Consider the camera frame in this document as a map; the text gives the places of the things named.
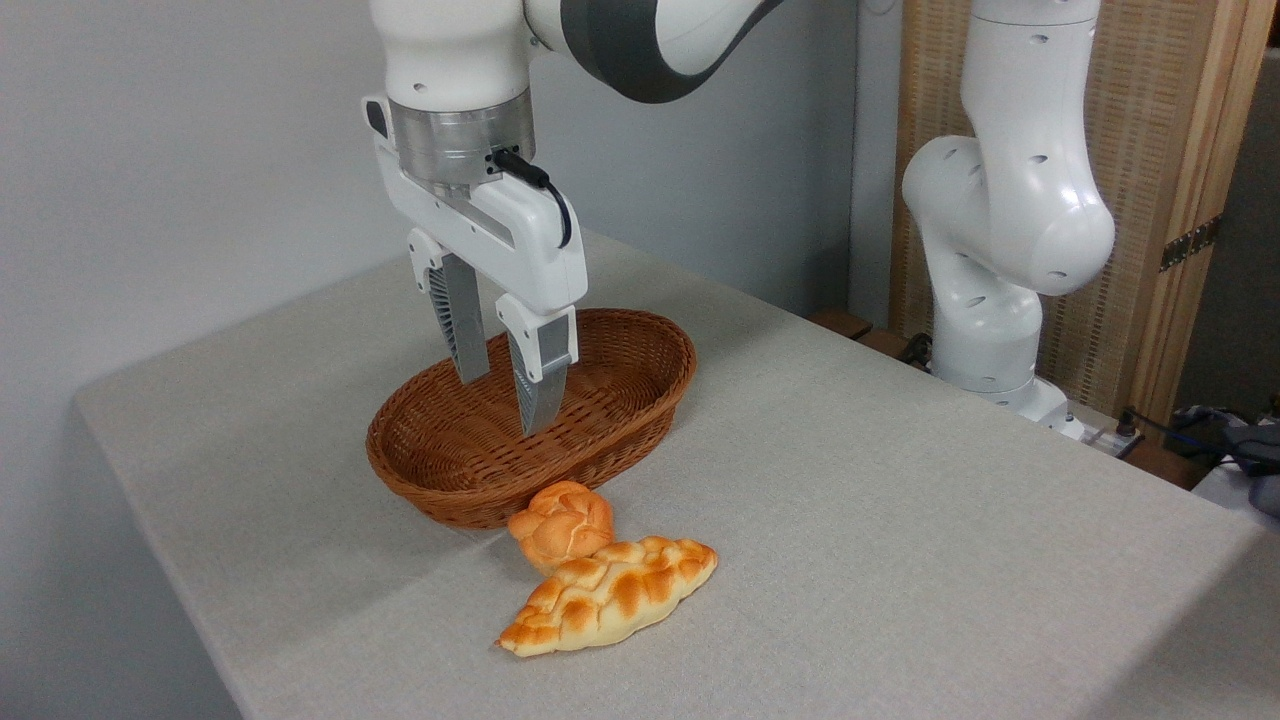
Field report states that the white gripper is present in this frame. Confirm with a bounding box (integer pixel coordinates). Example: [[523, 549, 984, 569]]
[[362, 94, 589, 437]]

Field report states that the long braided bread loaf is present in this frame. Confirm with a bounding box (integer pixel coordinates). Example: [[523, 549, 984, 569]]
[[496, 536, 720, 658]]

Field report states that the brown oval wicker basket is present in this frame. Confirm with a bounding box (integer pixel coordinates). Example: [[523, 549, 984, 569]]
[[365, 308, 698, 530]]

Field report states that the round knotted bread roll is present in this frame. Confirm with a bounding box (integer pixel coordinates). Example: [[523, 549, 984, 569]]
[[507, 480, 617, 574]]

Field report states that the brown wooden base board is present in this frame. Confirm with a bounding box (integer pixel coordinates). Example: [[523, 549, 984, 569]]
[[806, 307, 935, 373]]

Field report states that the wooden rattan folding screen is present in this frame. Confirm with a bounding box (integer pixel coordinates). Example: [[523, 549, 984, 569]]
[[888, 0, 1280, 433]]

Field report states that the dark metal screen hinge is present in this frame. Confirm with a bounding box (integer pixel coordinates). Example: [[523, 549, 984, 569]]
[[1159, 214, 1224, 274]]

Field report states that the grey crumpled cloth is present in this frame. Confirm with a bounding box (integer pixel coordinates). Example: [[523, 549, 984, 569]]
[[1170, 404, 1280, 519]]

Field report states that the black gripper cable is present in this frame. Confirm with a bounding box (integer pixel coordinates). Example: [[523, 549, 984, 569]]
[[492, 148, 575, 250]]

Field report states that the black plug with cable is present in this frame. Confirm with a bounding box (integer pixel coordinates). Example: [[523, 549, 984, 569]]
[[1084, 405, 1280, 463]]

